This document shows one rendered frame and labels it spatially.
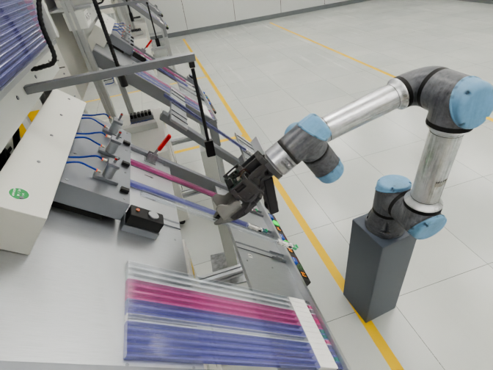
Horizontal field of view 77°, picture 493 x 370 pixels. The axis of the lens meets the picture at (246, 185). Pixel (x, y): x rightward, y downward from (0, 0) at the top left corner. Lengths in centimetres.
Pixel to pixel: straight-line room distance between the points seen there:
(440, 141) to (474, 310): 113
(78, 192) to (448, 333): 165
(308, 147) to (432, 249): 151
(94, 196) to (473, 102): 88
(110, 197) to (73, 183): 7
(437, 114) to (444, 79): 9
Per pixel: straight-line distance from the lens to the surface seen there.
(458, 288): 201
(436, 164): 105
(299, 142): 73
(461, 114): 94
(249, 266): 86
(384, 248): 132
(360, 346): 170
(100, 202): 68
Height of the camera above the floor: 151
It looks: 37 degrees down
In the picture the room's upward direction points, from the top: 8 degrees counter-clockwise
